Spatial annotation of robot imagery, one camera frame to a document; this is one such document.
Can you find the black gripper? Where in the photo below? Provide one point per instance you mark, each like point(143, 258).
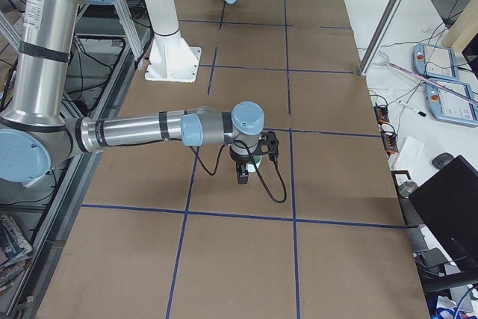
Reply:
point(242, 166)

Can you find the light green plastic cup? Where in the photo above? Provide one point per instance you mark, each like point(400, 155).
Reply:
point(252, 167)

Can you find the stack of books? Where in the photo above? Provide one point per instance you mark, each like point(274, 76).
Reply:
point(15, 251)

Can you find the orange black connector block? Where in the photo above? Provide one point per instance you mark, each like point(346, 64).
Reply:
point(387, 131)

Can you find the black marker pen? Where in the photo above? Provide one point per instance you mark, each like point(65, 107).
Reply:
point(411, 108)

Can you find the black computer mouse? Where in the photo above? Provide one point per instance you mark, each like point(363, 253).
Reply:
point(441, 160)

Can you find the black laptop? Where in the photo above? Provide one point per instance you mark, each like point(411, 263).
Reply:
point(447, 205)

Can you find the upper blue teach pendant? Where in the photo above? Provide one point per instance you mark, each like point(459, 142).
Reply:
point(435, 61)

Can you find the blue teach pendant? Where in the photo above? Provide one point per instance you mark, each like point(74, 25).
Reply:
point(435, 61)
point(446, 107)

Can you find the lower blue teach pendant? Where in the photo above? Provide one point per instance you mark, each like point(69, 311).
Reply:
point(446, 107)

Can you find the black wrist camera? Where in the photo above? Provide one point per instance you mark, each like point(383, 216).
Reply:
point(268, 144)

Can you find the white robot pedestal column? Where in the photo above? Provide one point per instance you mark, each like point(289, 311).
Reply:
point(171, 58)

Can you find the aluminium frame post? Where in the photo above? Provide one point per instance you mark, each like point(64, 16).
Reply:
point(379, 35)

